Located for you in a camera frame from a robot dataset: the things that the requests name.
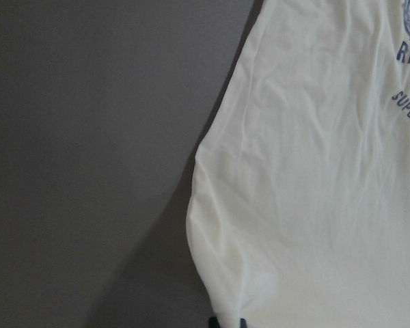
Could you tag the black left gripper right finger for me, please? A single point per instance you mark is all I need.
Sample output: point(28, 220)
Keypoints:
point(242, 323)

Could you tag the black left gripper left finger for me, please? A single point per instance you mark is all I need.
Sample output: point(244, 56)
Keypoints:
point(213, 322)

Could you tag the yellow long sleeve shirt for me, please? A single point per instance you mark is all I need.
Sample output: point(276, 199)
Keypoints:
point(300, 208)

